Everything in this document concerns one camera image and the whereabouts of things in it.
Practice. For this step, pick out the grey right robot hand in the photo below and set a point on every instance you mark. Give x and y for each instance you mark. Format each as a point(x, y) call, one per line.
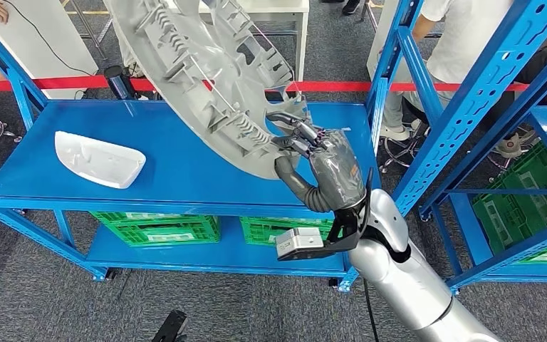
point(337, 170)

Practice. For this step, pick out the white plastic mirror cover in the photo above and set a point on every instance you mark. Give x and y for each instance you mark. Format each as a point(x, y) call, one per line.
point(99, 160)

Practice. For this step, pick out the black robot body part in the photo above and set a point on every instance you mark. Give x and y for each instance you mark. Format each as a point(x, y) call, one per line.
point(172, 325)

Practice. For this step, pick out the red barrier tape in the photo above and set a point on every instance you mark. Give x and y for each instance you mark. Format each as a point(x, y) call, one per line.
point(339, 87)

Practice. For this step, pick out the grey metal frame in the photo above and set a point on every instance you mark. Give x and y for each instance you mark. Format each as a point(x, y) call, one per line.
point(87, 28)

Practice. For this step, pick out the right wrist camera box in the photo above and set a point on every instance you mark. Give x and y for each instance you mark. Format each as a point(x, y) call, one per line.
point(297, 240)

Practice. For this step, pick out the grey plastic wheel hubcap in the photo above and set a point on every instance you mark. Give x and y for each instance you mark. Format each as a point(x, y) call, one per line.
point(193, 71)

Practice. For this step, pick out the black barrier post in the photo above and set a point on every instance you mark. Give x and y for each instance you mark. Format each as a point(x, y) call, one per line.
point(118, 82)

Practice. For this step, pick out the white table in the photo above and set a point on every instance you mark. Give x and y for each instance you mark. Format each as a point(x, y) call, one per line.
point(302, 47)

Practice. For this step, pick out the white desk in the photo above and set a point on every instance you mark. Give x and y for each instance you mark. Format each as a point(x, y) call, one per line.
point(42, 42)
point(376, 52)

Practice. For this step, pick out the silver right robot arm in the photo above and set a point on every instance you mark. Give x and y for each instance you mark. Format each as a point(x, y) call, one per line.
point(396, 278)

